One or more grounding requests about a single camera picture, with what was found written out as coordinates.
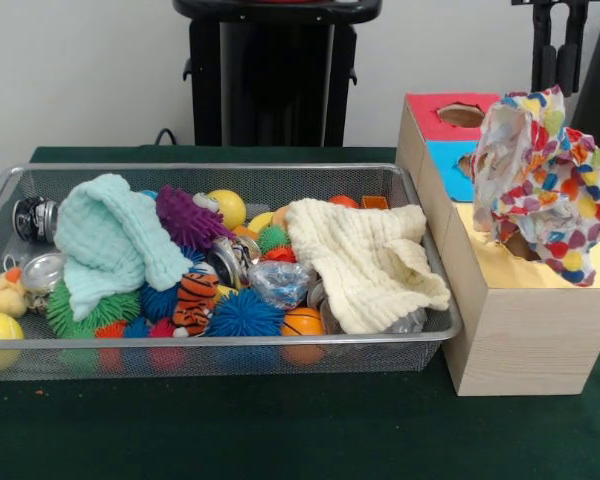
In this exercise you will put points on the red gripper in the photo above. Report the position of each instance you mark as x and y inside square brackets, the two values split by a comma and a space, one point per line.
[560, 2]

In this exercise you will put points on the colourful printed cloth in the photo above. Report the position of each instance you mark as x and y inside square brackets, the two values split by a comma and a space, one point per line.
[540, 175]

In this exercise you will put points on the wooden box with three holes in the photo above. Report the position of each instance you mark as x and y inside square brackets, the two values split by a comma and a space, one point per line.
[525, 345]

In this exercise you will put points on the cream knitted cloth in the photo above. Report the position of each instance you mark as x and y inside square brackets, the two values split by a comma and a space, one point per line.
[360, 255]

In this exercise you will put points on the small orange basketball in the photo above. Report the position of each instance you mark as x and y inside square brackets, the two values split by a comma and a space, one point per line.
[302, 322]

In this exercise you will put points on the purple spiky toy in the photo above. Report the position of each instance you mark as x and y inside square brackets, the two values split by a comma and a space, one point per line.
[190, 215]

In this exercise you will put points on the blue spiky ball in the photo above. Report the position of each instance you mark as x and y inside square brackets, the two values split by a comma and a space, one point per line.
[245, 315]

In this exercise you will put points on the tiger plush toy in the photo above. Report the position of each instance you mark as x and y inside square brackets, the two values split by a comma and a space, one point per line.
[196, 300]

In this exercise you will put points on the mint green cloth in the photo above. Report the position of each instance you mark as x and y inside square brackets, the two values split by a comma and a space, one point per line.
[105, 235]

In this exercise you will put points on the green spiky ball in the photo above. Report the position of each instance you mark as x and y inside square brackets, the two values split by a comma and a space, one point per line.
[115, 310]

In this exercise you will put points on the yellow plush duck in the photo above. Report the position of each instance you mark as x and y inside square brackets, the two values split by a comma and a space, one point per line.
[5, 295]

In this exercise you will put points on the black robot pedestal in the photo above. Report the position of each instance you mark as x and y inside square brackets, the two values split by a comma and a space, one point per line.
[270, 90]

